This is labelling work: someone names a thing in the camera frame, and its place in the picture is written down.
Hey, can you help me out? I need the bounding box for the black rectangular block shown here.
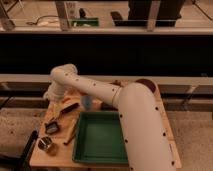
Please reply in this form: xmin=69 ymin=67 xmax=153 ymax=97
xmin=101 ymin=103 xmax=117 ymax=111

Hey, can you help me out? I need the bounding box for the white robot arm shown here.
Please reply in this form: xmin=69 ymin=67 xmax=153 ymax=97
xmin=44 ymin=64 xmax=176 ymax=171

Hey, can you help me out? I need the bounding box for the black handled brush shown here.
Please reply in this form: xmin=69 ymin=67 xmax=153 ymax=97
xmin=44 ymin=103 xmax=79 ymax=135

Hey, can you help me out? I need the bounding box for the black table leg bar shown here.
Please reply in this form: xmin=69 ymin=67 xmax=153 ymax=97
xmin=0 ymin=130 xmax=38 ymax=171

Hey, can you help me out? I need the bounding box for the purple bowl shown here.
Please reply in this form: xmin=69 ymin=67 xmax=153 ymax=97
xmin=137 ymin=79 xmax=156 ymax=93

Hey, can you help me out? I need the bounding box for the blue grey cup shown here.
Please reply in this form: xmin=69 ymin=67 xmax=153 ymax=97
xmin=81 ymin=95 xmax=92 ymax=110

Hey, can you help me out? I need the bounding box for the green box in background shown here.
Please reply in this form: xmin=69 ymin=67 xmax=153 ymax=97
xmin=71 ymin=18 xmax=99 ymax=27

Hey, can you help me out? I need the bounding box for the green plastic tray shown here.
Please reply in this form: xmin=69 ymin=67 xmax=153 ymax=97
xmin=72 ymin=112 xmax=128 ymax=164

